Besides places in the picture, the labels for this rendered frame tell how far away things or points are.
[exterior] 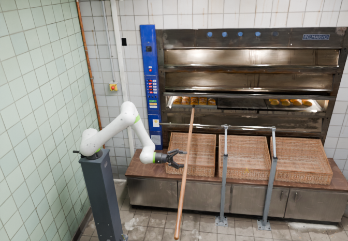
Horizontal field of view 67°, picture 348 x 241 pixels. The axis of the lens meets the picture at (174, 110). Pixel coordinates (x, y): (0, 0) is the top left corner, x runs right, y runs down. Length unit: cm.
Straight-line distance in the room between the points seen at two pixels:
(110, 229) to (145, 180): 64
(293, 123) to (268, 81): 61
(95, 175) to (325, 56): 252
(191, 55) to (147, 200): 178
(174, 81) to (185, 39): 49
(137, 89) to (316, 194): 227
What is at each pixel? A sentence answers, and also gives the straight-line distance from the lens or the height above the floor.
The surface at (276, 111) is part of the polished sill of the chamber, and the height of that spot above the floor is 118.
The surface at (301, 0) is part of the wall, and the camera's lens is 292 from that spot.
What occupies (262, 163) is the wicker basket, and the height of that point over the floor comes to 59.
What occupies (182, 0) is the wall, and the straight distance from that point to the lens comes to 282.
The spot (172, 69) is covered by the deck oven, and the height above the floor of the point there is 167.
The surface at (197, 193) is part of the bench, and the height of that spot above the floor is 37.
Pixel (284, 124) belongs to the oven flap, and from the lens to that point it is 330.
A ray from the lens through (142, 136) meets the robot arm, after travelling 227.
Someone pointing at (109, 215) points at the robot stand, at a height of 56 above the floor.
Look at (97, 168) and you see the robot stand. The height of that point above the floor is 112.
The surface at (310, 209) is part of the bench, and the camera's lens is 339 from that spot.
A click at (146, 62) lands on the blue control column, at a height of 175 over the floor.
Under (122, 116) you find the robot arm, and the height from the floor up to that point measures 165.
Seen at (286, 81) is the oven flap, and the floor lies 153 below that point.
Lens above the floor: 255
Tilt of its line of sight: 26 degrees down
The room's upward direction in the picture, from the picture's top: 2 degrees counter-clockwise
